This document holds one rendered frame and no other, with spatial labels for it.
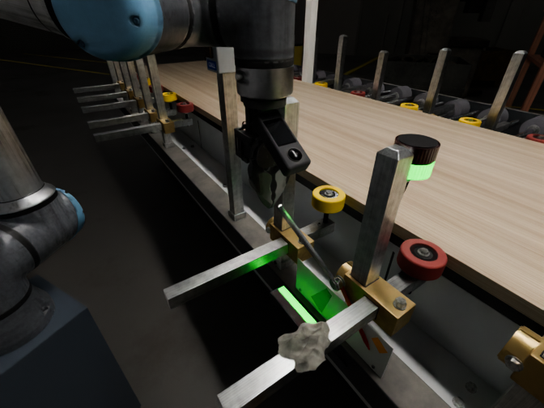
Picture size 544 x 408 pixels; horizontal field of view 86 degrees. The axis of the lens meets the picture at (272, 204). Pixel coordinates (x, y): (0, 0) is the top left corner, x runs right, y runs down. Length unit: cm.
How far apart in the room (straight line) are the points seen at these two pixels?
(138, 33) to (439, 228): 61
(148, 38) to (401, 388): 67
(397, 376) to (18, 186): 93
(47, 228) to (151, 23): 68
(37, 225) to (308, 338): 72
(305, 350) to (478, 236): 42
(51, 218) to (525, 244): 108
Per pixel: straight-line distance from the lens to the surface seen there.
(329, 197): 70
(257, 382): 45
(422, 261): 58
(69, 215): 98
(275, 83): 46
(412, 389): 68
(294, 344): 46
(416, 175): 46
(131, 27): 36
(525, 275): 66
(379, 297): 55
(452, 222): 73
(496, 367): 81
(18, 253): 91
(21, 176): 91
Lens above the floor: 127
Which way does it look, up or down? 33 degrees down
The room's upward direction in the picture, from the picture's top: straight up
